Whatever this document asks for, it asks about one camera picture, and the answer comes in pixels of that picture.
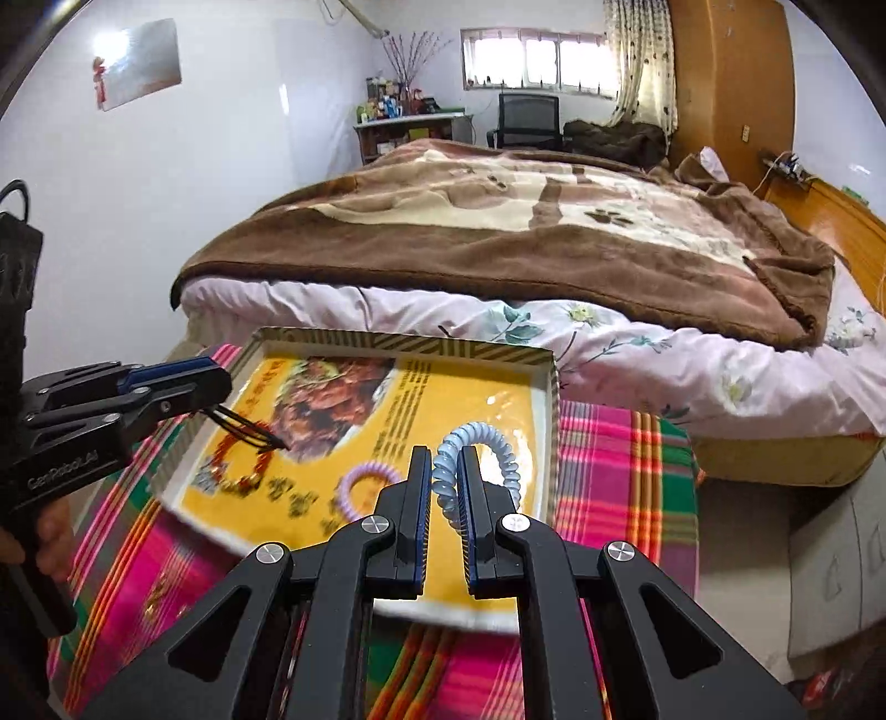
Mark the dark bag by window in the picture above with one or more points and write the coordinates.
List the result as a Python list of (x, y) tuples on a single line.
[(638, 144)]

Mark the grey drawer nightstand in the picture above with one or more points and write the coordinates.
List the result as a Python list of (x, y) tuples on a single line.
[(837, 567)]

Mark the dried branches in vase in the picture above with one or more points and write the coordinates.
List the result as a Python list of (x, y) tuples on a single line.
[(408, 55)]

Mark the wooden desk shelf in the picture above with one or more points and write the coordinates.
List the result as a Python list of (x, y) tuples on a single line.
[(379, 137)]

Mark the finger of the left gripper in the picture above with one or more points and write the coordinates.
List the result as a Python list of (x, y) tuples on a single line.
[(189, 383), (138, 408)]

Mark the black office chair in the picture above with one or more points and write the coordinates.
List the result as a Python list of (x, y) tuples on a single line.
[(527, 120)]

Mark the wall poster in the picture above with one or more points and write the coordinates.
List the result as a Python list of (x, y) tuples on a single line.
[(134, 62)]

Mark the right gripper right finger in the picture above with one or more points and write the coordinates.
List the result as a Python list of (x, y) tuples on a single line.
[(508, 555)]

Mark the black hair tie round charm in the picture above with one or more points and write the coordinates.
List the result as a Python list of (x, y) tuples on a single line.
[(250, 432)]

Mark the person's left hand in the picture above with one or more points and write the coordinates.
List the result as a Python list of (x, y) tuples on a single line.
[(56, 542)]

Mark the yellow striped tray box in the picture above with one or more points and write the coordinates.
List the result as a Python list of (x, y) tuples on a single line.
[(351, 407)]

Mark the patterned curtain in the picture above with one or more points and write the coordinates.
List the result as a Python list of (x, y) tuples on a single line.
[(640, 35)]

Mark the window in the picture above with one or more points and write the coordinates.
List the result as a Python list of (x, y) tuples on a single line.
[(528, 59)]

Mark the wooden headboard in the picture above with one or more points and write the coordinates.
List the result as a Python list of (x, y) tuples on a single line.
[(848, 226)]

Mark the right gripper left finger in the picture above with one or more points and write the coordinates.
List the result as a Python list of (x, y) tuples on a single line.
[(382, 556)]

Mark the wooden wardrobe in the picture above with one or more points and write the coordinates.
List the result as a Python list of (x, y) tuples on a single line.
[(735, 83)]

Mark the brown plush blanket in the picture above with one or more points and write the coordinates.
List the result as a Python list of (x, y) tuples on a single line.
[(675, 247)]

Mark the bed with floral sheet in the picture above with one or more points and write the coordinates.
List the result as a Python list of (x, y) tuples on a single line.
[(811, 417)]

